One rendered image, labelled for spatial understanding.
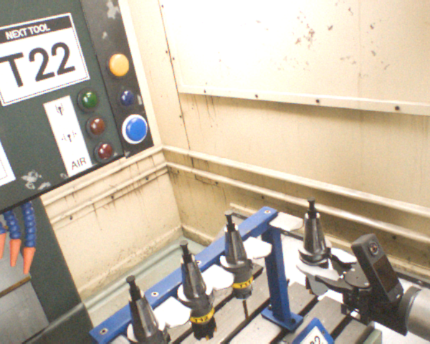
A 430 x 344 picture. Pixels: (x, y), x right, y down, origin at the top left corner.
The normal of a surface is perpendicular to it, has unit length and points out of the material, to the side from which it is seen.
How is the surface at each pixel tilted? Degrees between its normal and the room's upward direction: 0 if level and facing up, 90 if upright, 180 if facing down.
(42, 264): 90
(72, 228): 90
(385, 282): 59
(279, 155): 90
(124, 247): 90
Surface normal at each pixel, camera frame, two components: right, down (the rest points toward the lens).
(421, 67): -0.71, 0.41
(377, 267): 0.47, -0.28
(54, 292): 0.68, 0.20
